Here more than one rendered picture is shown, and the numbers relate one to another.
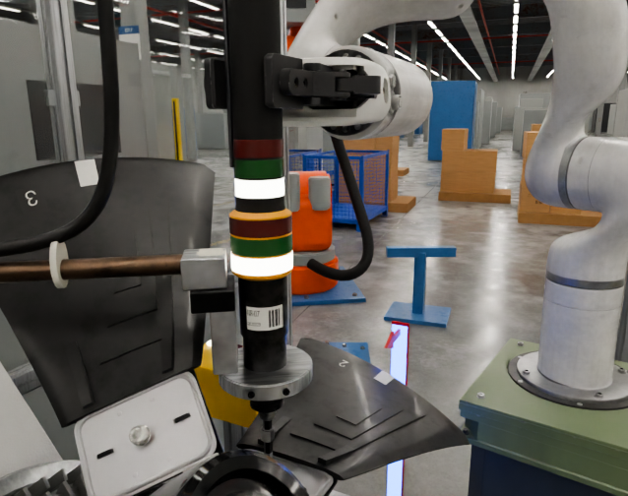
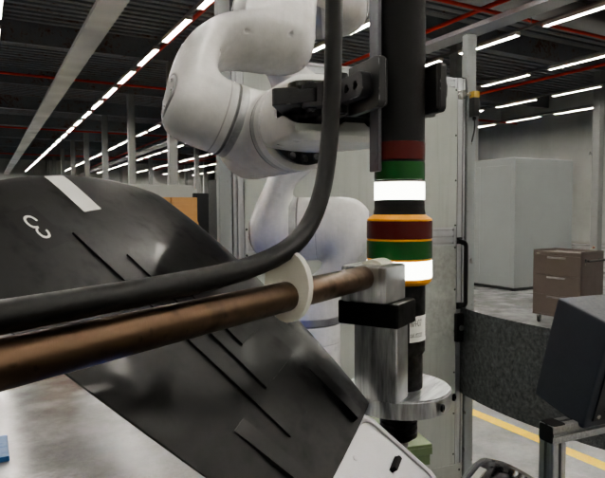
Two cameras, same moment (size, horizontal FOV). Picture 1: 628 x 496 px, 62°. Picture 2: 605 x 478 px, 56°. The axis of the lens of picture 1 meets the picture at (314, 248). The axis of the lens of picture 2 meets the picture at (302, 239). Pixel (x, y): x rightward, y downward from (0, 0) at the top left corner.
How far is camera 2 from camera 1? 0.41 m
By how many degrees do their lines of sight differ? 50
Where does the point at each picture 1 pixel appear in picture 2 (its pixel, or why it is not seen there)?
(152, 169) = (131, 194)
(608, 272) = (335, 308)
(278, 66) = (439, 75)
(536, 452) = not seen: outside the picture
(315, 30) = (210, 60)
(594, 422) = not seen: hidden behind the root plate
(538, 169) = (270, 226)
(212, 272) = (400, 280)
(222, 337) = (402, 355)
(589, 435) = not seen: hidden behind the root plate
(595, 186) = (321, 236)
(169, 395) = (367, 446)
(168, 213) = (197, 246)
